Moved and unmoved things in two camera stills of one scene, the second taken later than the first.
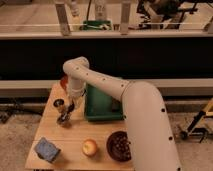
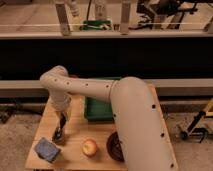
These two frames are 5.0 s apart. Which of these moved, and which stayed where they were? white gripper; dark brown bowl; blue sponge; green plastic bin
Moved: white gripper
Stayed: dark brown bowl; green plastic bin; blue sponge
